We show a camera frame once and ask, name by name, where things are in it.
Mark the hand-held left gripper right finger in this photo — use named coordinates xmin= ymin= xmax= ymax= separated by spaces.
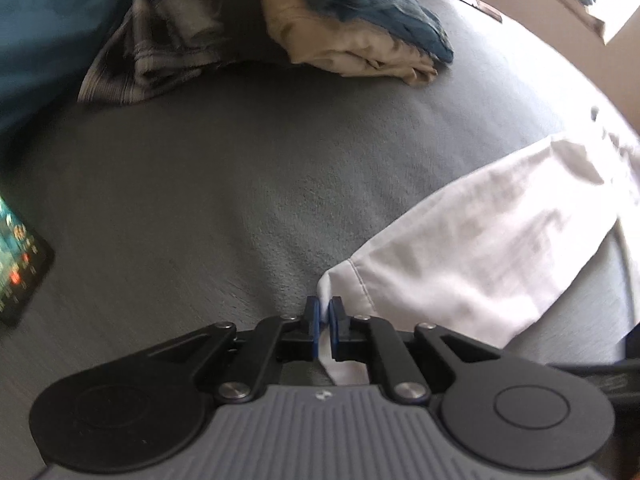
xmin=327 ymin=296 xmax=501 ymax=404

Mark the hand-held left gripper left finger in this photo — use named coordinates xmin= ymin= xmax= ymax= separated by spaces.
xmin=150 ymin=296 xmax=321 ymax=404

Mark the white shirt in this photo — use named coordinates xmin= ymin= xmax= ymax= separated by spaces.
xmin=315 ymin=135 xmax=640 ymax=386

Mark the grey bed blanket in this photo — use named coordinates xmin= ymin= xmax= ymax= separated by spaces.
xmin=0 ymin=0 xmax=640 ymax=461

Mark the folded beige cloth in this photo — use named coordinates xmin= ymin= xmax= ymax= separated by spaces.
xmin=259 ymin=0 xmax=442 ymax=87

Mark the black smartphone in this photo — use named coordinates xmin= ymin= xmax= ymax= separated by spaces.
xmin=0 ymin=195 xmax=55 ymax=328

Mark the grey plaid shirt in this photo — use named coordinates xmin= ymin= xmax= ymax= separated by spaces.
xmin=77 ymin=0 xmax=263 ymax=107

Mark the dark flat object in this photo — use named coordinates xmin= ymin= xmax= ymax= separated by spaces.
xmin=442 ymin=0 xmax=503 ymax=23

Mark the cardboard box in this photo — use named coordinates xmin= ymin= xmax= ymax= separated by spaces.
xmin=505 ymin=0 xmax=622 ymax=45

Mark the blue pillow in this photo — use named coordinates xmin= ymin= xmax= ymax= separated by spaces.
xmin=0 ymin=0 xmax=135 ymax=136

